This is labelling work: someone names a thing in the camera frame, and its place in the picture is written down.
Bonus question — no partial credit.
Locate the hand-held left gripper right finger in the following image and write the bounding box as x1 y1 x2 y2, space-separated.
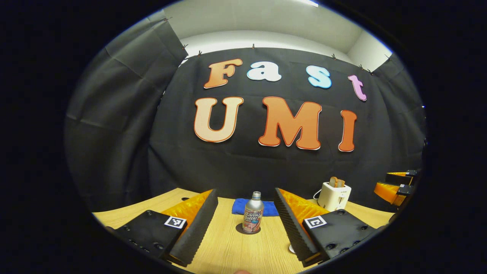
274 187 381 268

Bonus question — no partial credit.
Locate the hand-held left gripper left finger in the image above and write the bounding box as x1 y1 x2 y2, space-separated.
105 188 219 268

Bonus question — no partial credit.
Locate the dark round coaster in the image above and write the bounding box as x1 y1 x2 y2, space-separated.
235 223 261 235

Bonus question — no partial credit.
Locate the silver water bottle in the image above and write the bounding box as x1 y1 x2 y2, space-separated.
242 191 264 233

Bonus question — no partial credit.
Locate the blue towel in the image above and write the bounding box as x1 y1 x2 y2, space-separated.
232 198 280 217

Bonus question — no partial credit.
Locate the cream toaster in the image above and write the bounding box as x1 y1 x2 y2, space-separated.
317 182 352 212

